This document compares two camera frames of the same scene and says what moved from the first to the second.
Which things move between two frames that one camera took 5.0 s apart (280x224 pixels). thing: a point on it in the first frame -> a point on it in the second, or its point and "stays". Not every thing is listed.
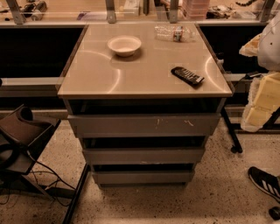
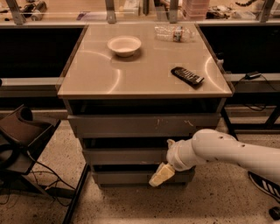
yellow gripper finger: x=258 y=111 -> x=171 y=143
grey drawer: x=113 y=156 stays
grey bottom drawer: x=144 y=177 stays
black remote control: x=186 y=75 stays
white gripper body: x=270 y=48 -> x=174 y=155
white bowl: x=124 y=45 stays
